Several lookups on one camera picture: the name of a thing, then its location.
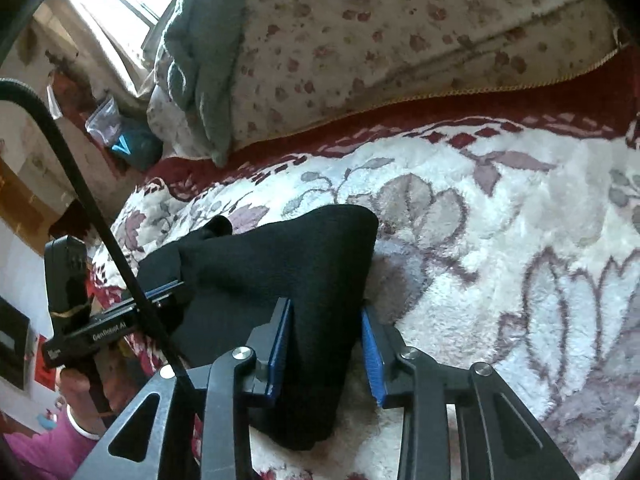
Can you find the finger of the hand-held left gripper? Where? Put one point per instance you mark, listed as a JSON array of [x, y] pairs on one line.
[[167, 295]]

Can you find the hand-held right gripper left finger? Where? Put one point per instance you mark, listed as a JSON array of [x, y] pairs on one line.
[[281, 350]]

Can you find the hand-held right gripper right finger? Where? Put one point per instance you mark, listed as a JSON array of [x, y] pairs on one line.
[[372, 355]]

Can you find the black pants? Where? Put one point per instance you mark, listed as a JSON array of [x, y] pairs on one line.
[[280, 280]]

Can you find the person's left forearm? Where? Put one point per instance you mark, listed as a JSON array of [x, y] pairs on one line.
[[45, 452]]

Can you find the person's left hand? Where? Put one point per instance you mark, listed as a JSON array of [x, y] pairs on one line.
[[75, 390]]

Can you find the dark framed panel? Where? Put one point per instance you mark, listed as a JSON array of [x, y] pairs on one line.
[[12, 342]]

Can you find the teal bag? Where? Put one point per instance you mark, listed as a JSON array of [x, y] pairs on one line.
[[135, 147]]

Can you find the red white floral blanket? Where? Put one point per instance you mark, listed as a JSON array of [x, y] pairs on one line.
[[500, 240]]

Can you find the clear plastic bag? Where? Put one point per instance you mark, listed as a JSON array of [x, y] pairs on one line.
[[102, 120]]

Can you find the grey fleece cloth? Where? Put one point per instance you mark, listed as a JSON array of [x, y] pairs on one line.
[[200, 65]]

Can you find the window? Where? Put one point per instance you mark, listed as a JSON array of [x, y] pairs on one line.
[[127, 0]]

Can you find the beige floral pillow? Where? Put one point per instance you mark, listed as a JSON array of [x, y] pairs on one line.
[[380, 45]]

